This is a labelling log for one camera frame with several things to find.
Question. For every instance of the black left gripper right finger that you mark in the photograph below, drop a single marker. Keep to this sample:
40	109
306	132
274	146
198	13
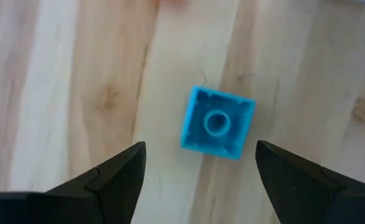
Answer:
310	202

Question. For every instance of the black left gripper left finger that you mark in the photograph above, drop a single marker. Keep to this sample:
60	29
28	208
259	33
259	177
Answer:
76	205

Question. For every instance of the small teal brick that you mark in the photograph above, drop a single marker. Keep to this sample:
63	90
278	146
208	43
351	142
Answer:
229	140

